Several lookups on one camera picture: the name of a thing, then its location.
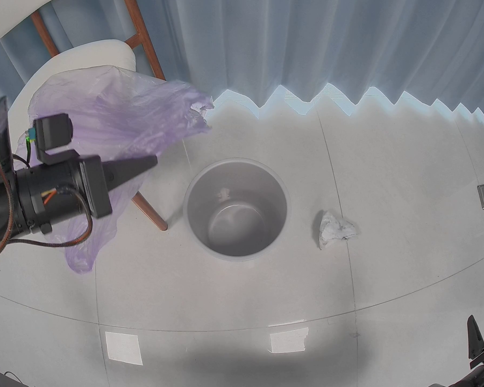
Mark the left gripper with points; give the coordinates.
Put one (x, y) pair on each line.
(56, 192)

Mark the purple plastic bag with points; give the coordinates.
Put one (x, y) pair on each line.
(125, 111)

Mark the white paper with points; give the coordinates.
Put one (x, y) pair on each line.
(332, 228)

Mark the white trash bin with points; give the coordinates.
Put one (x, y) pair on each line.
(236, 200)

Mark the white cushioned wooden chair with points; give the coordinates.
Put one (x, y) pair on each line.
(84, 55)

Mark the pale blue curtain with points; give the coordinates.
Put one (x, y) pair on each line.
(306, 34)

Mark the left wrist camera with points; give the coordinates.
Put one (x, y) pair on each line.
(52, 129)

